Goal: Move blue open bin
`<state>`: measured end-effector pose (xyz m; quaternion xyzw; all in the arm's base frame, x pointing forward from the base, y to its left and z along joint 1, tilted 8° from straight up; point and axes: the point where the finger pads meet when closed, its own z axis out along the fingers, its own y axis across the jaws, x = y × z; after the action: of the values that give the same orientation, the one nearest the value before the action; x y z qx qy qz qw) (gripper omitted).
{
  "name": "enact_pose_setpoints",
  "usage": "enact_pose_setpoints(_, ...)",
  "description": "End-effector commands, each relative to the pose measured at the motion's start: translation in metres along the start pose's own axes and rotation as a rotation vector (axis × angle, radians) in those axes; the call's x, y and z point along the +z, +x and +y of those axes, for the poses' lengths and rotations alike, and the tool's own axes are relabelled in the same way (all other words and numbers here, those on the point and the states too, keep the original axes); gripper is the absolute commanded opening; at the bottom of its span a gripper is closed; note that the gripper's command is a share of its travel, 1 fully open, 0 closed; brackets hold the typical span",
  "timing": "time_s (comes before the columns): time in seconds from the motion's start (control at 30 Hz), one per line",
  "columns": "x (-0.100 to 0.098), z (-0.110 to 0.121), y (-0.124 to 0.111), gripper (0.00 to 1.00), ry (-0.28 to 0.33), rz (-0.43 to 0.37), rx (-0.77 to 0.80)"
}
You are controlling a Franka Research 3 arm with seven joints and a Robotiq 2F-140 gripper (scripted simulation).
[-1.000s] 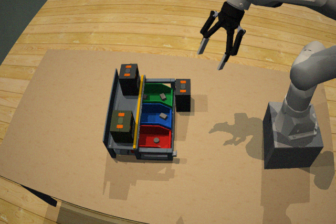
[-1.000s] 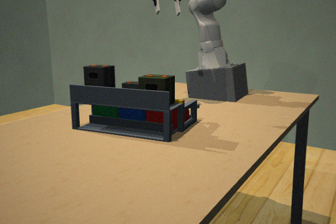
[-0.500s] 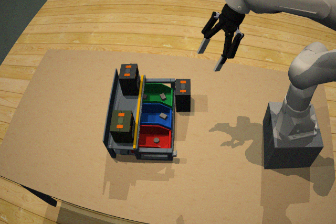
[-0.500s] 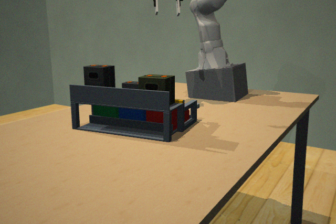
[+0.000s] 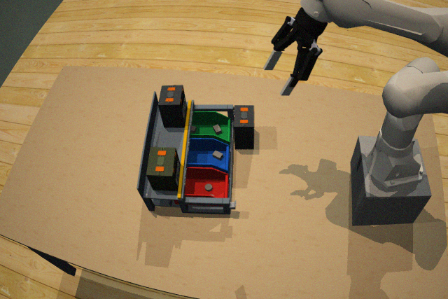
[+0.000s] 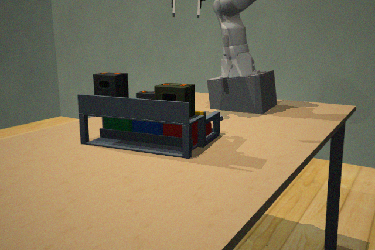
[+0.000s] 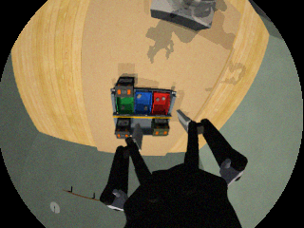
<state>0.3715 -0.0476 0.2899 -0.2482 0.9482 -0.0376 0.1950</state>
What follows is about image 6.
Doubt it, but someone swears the dark grey metal shelf rack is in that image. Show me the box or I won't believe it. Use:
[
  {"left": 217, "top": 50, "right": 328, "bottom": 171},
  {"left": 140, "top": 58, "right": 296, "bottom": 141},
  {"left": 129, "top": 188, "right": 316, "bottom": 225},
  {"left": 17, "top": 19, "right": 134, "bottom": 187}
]
[{"left": 77, "top": 94, "right": 223, "bottom": 159}]

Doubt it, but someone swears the blue bin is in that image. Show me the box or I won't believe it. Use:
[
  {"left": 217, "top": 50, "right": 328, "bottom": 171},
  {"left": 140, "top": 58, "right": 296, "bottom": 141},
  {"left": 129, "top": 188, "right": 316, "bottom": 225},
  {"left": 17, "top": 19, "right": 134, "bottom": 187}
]
[{"left": 132, "top": 120, "right": 163, "bottom": 135}]

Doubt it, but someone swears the green open bin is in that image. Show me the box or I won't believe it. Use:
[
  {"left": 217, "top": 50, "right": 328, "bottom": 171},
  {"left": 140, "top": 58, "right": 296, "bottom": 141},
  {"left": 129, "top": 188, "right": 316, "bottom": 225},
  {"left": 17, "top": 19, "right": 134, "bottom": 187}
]
[{"left": 104, "top": 117, "right": 132, "bottom": 132}]

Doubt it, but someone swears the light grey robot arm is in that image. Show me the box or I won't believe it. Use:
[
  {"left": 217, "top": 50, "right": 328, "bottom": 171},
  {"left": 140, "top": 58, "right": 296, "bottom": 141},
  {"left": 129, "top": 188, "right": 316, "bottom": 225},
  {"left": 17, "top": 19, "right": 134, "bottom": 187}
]
[{"left": 213, "top": 0, "right": 259, "bottom": 78}]

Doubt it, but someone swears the red open bin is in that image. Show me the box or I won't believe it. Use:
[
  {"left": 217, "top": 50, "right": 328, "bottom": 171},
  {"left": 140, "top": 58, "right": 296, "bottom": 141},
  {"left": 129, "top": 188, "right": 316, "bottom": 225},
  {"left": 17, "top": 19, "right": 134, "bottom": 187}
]
[{"left": 163, "top": 121, "right": 212, "bottom": 145}]

